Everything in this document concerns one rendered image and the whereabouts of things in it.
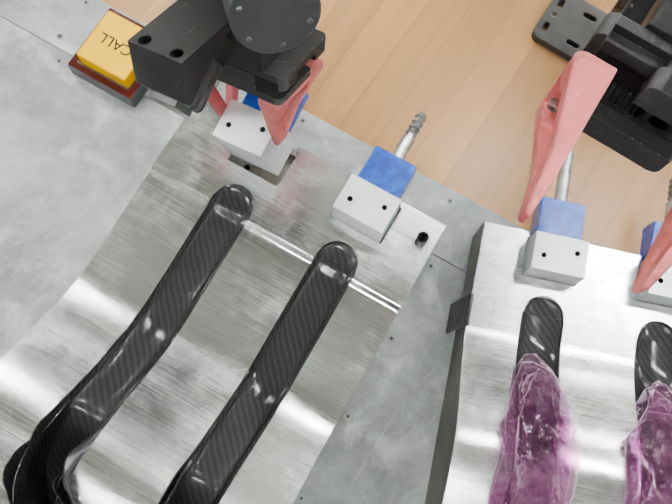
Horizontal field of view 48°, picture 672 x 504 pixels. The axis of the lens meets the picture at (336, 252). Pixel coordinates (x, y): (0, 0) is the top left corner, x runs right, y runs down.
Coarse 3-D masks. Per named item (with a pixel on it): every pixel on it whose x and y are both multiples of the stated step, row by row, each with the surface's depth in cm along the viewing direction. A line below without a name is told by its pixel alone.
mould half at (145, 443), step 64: (192, 128) 69; (192, 192) 68; (256, 192) 68; (320, 192) 68; (128, 256) 67; (256, 256) 67; (384, 256) 67; (64, 320) 64; (128, 320) 65; (192, 320) 66; (256, 320) 66; (384, 320) 66; (0, 384) 59; (64, 384) 60; (192, 384) 63; (320, 384) 65; (0, 448) 57; (128, 448) 58; (192, 448) 60; (256, 448) 61; (320, 448) 62
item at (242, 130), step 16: (256, 96) 65; (304, 96) 66; (224, 112) 64; (240, 112) 64; (256, 112) 63; (224, 128) 64; (240, 128) 63; (256, 128) 63; (224, 144) 65; (240, 144) 63; (256, 144) 63; (272, 144) 64; (288, 144) 67; (256, 160) 65; (272, 160) 65
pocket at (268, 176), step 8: (296, 152) 70; (232, 160) 70; (240, 160) 72; (288, 160) 72; (248, 168) 73; (256, 168) 72; (288, 168) 72; (264, 176) 71; (272, 176) 71; (280, 176) 71
